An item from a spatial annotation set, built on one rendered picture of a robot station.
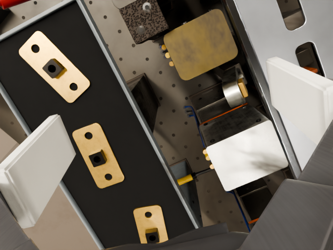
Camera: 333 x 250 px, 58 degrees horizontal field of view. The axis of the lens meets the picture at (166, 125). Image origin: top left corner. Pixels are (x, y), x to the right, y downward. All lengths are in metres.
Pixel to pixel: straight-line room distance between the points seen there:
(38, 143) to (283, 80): 0.13
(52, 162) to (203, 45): 0.31
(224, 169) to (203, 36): 0.19
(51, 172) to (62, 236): 1.82
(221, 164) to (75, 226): 1.55
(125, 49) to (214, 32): 0.42
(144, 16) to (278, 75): 0.28
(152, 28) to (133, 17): 0.03
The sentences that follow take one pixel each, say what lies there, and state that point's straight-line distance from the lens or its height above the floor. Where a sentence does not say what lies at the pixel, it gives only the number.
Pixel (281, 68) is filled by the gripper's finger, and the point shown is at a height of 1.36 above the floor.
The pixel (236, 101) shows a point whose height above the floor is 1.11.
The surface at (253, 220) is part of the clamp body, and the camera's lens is 0.71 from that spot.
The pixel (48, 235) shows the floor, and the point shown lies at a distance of 2.01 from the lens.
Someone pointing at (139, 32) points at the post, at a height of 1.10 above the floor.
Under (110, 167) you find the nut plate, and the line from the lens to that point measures 0.40.
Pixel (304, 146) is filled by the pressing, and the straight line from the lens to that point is 0.60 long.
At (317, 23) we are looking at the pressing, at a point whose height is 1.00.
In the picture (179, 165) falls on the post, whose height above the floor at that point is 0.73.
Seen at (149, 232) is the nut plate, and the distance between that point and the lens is 0.43.
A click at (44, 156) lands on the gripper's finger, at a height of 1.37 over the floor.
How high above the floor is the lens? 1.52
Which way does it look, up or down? 74 degrees down
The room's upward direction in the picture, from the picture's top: 177 degrees counter-clockwise
